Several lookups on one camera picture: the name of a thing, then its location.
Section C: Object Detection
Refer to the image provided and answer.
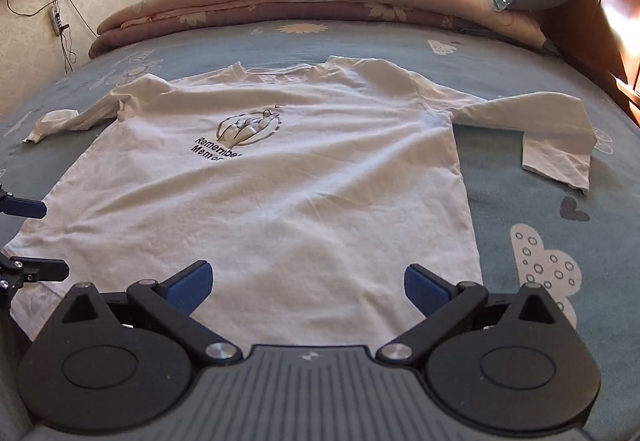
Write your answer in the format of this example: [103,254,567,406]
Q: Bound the white long sleeve shirt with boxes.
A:
[8,57,597,348]

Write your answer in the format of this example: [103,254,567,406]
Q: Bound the blue floral bed sheet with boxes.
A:
[1,21,639,440]

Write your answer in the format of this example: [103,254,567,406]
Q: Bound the white power strip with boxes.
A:
[49,8,63,36]

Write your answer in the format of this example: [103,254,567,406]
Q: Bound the wooden headboard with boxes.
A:
[536,0,639,124]

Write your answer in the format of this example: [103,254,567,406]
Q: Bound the pink floral folded quilt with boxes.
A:
[89,0,546,59]

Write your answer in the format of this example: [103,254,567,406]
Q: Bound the television power cables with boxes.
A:
[4,0,101,75]

